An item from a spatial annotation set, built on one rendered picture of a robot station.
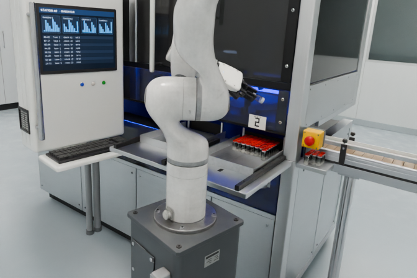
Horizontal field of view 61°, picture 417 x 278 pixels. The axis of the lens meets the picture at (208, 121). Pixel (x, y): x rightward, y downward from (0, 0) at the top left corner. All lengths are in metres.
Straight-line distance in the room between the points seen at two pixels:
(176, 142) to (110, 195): 1.52
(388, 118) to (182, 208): 5.32
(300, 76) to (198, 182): 0.68
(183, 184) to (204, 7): 0.47
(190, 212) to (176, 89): 0.36
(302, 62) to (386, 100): 4.68
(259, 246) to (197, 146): 0.94
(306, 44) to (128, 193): 1.42
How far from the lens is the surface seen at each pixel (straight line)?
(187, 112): 0.93
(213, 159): 1.42
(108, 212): 2.51
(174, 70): 1.09
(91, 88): 1.89
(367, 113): 6.18
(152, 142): 1.63
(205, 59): 0.87
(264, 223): 1.73
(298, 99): 1.49
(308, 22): 1.46
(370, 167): 1.58
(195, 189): 1.00
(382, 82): 6.08
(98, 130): 1.95
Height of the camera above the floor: 1.42
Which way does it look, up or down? 15 degrees down
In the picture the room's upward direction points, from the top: 3 degrees clockwise
